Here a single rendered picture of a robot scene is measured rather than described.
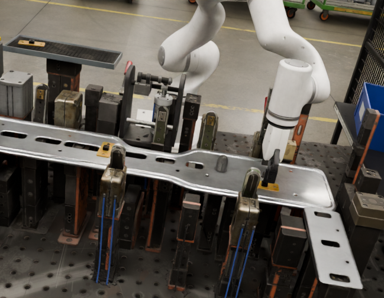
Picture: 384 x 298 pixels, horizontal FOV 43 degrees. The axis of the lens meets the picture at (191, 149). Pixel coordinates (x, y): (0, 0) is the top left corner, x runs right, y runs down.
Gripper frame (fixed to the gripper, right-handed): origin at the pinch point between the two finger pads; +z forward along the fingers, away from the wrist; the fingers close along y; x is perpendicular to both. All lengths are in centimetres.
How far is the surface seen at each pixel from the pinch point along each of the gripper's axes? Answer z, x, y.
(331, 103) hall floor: 105, 108, -340
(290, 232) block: 7.1, 6.4, 17.0
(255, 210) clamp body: 0.8, -4.2, 19.3
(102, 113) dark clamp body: 1, -52, -21
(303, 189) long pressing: 5.1, 11.6, -1.8
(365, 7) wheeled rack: 74, 228, -732
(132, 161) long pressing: 5.2, -38.1, -1.1
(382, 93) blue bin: -8, 45, -58
